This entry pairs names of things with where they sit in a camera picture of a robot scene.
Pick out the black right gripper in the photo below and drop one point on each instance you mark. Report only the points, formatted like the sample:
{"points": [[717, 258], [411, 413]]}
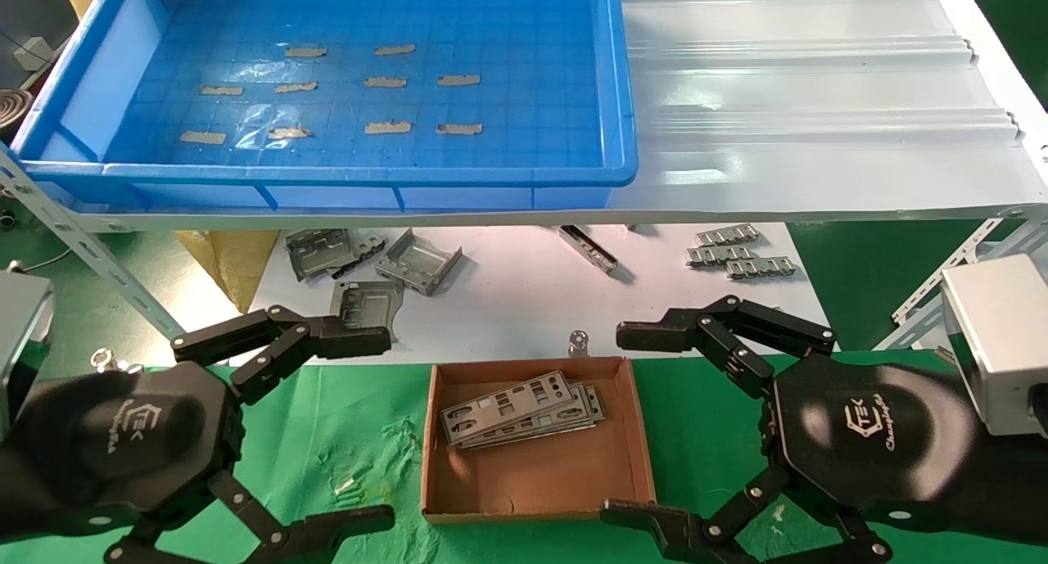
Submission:
{"points": [[868, 433]]}

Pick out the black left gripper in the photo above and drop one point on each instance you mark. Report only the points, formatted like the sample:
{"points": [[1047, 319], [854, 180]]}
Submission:
{"points": [[131, 441]]}

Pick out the metal IO shield plate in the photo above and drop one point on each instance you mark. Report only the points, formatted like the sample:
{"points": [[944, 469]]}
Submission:
{"points": [[544, 426], [524, 396], [601, 410]]}

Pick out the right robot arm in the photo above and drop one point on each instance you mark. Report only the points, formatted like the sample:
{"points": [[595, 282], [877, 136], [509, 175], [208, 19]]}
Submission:
{"points": [[1011, 490]]}

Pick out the brown cardboard box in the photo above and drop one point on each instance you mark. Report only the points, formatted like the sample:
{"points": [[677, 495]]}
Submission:
{"points": [[540, 482]]}

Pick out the blue plastic tray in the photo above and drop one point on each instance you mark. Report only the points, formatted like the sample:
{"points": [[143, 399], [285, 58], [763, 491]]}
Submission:
{"points": [[532, 97]]}

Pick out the green cloth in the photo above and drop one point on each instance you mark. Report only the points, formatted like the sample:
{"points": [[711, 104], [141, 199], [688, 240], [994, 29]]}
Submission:
{"points": [[352, 433]]}

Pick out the slotted metal strip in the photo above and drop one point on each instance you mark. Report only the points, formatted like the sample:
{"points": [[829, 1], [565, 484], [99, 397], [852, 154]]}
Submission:
{"points": [[720, 255], [761, 268], [727, 235]]}

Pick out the white paper sheet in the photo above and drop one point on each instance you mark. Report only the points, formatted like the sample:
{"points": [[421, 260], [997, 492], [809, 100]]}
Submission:
{"points": [[508, 302]]}

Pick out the large silver binder clip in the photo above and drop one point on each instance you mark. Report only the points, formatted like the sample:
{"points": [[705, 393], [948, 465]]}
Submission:
{"points": [[101, 356]]}

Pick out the grey slotted steel shelf leg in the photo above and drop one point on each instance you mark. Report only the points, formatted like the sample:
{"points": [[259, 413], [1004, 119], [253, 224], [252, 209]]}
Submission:
{"points": [[941, 273], [921, 331], [90, 249]]}

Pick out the clear plastic film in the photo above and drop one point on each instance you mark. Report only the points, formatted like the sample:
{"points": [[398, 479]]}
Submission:
{"points": [[254, 126]]}

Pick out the white corrugated shelf panel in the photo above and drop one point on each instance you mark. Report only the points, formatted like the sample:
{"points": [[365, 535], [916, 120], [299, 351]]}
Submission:
{"points": [[819, 97]]}

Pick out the white power adapter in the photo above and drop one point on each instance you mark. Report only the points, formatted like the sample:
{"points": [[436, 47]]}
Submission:
{"points": [[33, 52]]}

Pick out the grey flat metal bracket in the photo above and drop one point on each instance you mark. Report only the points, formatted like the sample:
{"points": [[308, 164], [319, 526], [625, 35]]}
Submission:
{"points": [[368, 302]]}

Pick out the grey stamped metal bracket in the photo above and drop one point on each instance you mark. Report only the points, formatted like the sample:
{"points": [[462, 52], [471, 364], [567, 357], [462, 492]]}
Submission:
{"points": [[319, 253]]}

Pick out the grey U-shaped metal bracket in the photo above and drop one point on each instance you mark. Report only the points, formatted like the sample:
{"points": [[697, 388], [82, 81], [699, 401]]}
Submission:
{"points": [[417, 265]]}

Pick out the small grey metal bracket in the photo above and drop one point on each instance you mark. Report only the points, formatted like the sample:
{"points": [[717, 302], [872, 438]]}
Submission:
{"points": [[370, 245]]}

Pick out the long narrow metal bracket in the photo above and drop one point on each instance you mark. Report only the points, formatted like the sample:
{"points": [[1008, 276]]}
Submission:
{"points": [[588, 249]]}

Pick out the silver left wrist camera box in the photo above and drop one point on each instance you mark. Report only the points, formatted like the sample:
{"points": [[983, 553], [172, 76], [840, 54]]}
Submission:
{"points": [[20, 335]]}

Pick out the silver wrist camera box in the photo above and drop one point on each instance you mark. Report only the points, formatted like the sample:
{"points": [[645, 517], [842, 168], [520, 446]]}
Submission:
{"points": [[1003, 343], [20, 335]]}

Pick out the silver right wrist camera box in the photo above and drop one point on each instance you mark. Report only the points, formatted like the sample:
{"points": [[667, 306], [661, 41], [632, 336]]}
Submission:
{"points": [[1003, 343]]}

